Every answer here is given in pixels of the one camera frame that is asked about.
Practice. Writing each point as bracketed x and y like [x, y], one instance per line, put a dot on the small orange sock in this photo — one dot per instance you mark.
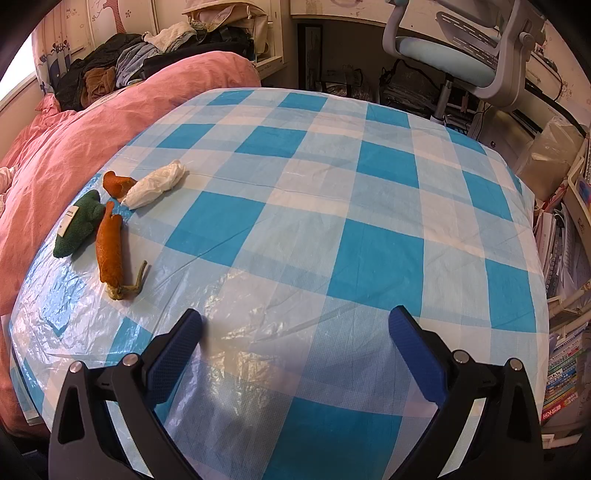
[113, 183]

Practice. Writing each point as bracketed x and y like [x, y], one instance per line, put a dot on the pile of clothes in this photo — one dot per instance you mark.
[106, 60]

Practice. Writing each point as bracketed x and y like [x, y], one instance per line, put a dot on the clear plastic bag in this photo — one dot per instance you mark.
[549, 157]

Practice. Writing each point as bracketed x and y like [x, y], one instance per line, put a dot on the plastic-wrapped dark bundle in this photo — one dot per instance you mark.
[408, 92]

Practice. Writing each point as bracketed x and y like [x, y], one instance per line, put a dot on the pink blanket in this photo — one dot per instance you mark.
[92, 152]

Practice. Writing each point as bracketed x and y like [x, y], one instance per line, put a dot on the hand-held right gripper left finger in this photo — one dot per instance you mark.
[178, 355]

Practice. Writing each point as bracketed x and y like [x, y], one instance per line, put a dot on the blue white checkered tablecloth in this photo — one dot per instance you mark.
[323, 207]

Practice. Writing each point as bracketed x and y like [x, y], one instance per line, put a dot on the green felt piece white label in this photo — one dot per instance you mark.
[78, 230]

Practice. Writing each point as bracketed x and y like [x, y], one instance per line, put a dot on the grey blue office chair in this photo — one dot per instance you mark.
[438, 50]

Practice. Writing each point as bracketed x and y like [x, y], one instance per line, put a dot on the white bookshelf with books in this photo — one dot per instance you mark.
[563, 369]

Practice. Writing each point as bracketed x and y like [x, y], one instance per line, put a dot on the white tissue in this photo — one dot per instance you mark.
[152, 185]

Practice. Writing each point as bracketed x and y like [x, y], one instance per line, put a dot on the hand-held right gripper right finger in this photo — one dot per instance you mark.
[418, 355]

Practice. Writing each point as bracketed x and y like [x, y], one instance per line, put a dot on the beige bag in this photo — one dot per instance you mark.
[217, 16]

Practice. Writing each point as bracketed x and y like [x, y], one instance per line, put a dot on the white desk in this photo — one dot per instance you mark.
[341, 16]

